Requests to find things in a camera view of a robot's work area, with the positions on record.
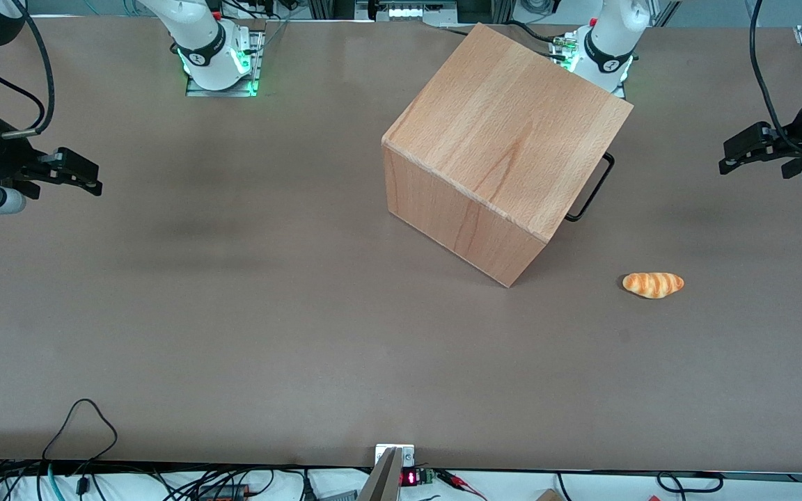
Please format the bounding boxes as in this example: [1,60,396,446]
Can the orange black device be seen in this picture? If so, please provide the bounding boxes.
[196,484,250,501]

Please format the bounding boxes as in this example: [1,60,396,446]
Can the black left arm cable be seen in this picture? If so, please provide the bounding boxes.
[749,0,802,150]

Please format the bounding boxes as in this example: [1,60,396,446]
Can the black cable with small loop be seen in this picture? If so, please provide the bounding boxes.
[655,472,724,493]

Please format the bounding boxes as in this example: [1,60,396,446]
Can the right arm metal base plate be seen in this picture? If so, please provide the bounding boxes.
[185,28,266,98]

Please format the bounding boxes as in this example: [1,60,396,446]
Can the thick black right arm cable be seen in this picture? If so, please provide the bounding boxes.
[13,0,56,136]

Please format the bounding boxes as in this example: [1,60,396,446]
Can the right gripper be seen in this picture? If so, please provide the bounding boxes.
[0,115,104,200]

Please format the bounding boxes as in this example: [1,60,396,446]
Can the grey aluminium camera post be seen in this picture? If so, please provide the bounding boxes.
[358,447,403,501]

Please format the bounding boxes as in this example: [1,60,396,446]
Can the black base power cable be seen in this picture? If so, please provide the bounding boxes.
[439,19,570,60]

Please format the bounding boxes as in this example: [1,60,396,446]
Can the white metal bracket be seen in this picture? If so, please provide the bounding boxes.
[375,444,416,468]

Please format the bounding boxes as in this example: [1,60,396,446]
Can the white power strip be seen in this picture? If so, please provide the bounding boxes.
[373,0,459,22]

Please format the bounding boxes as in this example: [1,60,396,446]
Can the wooden drawer cabinet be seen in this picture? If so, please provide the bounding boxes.
[382,23,635,288]

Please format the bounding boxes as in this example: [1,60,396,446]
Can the black metal drawer handle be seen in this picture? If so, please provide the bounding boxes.
[565,153,615,223]

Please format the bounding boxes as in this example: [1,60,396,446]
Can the red clip leads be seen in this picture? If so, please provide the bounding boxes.
[436,470,489,500]

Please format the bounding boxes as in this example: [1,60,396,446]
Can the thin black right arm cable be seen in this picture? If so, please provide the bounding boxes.
[0,45,48,122]

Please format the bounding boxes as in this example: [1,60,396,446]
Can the black looped cable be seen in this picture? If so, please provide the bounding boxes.
[42,399,118,481]

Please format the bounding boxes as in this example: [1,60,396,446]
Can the teal cable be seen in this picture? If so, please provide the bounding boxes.
[38,463,62,501]

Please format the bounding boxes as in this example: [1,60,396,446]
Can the toy bread roll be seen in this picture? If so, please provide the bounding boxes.
[622,271,685,300]

